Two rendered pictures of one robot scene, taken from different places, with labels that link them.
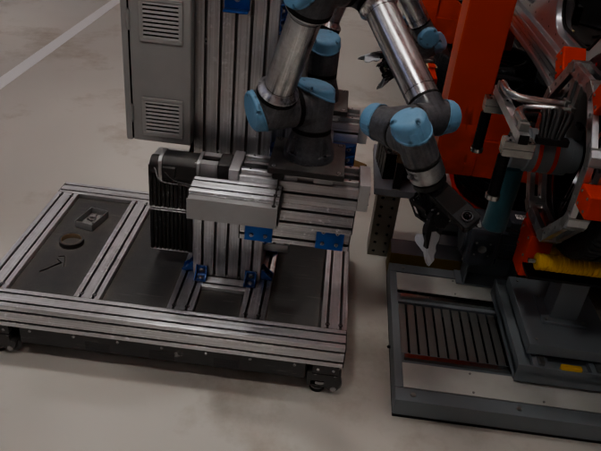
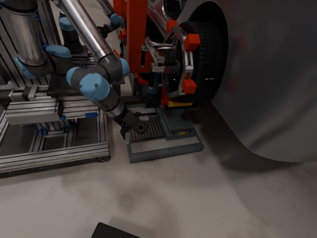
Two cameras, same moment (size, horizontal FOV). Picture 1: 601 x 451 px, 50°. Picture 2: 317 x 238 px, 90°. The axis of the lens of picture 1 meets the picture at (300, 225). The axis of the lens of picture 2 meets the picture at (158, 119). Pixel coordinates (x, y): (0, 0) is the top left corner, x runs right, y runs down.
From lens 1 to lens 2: 0.82 m
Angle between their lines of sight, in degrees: 24
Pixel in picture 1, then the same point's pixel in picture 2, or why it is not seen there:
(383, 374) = (125, 148)
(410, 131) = (93, 93)
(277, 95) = (30, 59)
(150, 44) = not seen: outside the picture
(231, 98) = not seen: hidden behind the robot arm
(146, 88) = not seen: outside the picture
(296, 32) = (16, 20)
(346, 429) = (115, 174)
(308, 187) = (72, 97)
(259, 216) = (50, 117)
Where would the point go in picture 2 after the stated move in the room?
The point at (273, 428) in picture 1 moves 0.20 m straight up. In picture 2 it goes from (87, 183) to (83, 173)
